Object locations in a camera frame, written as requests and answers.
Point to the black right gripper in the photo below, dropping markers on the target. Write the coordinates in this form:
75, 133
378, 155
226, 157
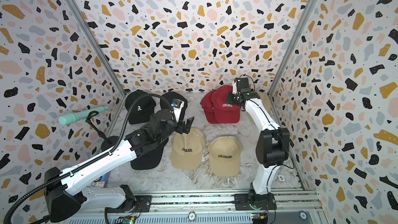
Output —
230, 100

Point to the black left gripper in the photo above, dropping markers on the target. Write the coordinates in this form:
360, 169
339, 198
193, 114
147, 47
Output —
184, 129

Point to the beige cap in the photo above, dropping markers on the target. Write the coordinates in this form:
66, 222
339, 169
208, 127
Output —
224, 156
187, 149
266, 103

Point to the red cap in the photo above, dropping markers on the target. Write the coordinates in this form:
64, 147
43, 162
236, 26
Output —
224, 112
208, 107

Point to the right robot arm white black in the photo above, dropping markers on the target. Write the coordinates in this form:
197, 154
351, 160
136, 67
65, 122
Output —
272, 145

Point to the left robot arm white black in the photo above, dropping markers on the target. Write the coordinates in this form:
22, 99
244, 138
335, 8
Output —
68, 192

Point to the black cap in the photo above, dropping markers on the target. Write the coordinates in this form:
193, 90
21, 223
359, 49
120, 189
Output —
170, 96
150, 160
142, 110

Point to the black cap far left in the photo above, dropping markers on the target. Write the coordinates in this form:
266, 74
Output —
142, 110

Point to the black cap front left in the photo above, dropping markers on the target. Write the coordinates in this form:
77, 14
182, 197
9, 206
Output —
150, 160

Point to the mint green microphone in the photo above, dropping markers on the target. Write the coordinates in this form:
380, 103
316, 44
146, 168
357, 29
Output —
75, 117

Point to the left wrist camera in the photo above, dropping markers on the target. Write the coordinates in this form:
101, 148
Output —
178, 109

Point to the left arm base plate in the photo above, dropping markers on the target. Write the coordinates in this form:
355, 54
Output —
143, 203

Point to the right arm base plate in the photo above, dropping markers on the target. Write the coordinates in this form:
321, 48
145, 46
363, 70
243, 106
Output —
242, 202

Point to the colourful box by left wall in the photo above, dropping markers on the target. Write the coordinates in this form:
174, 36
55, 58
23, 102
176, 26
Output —
103, 180

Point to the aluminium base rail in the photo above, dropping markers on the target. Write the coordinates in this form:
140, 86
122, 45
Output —
294, 206

